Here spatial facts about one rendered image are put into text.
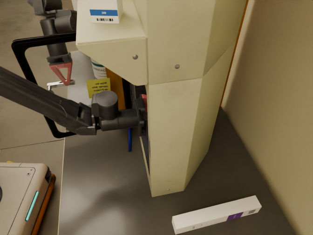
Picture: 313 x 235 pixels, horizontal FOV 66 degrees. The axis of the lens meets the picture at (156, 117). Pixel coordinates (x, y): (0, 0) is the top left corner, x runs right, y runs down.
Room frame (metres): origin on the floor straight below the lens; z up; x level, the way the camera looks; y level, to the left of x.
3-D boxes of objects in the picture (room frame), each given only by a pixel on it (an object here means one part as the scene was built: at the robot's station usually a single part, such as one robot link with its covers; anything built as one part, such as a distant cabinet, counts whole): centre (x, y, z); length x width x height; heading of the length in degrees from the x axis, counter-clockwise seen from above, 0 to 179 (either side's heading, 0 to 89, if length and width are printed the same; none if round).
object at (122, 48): (0.52, 0.10, 1.46); 0.32 x 0.11 x 0.10; 12
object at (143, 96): (0.55, 0.02, 1.18); 0.09 x 0.07 x 0.07; 103
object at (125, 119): (0.50, 0.08, 1.18); 0.10 x 0.07 x 0.07; 12
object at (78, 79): (0.63, 0.24, 1.19); 0.30 x 0.01 x 0.40; 107
